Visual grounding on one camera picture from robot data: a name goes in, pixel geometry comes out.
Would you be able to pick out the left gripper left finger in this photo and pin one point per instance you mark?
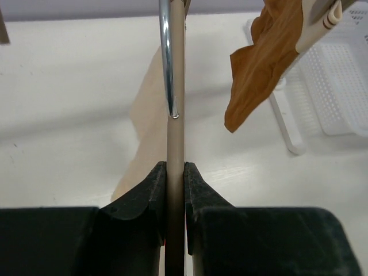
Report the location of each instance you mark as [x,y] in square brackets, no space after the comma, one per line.
[122,238]

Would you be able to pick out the beige hanger with brown garment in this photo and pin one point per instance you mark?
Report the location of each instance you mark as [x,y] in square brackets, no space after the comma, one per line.
[319,17]

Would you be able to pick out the beige clip hanger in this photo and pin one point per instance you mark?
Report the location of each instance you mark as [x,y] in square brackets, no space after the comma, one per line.
[172,38]

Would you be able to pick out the white and silver clothes rack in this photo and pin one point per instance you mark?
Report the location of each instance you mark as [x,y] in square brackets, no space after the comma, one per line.
[286,120]

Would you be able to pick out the brown underwear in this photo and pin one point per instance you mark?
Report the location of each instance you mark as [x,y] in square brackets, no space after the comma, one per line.
[256,69]

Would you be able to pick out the beige underwear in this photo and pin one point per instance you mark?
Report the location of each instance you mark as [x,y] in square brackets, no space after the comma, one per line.
[149,117]

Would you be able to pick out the white perforated plastic basket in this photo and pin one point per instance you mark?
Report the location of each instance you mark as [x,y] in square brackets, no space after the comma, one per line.
[334,74]

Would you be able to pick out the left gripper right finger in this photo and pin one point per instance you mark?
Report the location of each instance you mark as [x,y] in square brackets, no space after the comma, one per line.
[226,240]

